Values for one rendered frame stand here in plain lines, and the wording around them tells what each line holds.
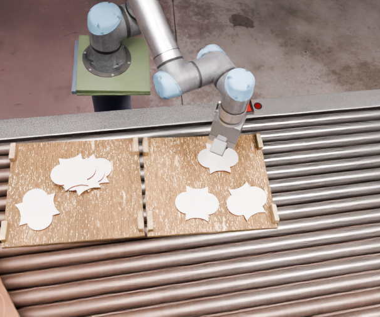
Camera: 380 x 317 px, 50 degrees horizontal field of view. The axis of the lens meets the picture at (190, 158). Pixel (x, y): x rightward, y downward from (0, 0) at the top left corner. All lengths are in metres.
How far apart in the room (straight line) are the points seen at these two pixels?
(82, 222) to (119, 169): 0.21
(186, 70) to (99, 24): 0.51
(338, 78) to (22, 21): 2.29
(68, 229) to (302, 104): 0.96
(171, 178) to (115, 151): 0.21
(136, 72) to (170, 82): 0.60
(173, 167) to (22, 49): 1.95
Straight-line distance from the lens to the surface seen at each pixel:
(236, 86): 1.04
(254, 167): 1.40
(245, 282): 1.26
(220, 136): 1.21
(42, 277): 1.27
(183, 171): 1.35
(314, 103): 1.66
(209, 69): 1.10
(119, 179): 1.33
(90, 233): 1.27
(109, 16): 1.51
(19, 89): 2.86
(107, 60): 1.60
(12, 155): 1.41
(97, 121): 1.48
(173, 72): 1.06
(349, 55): 3.35
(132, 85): 1.60
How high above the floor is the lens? 2.12
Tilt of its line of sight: 59 degrees down
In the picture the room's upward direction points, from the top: 10 degrees clockwise
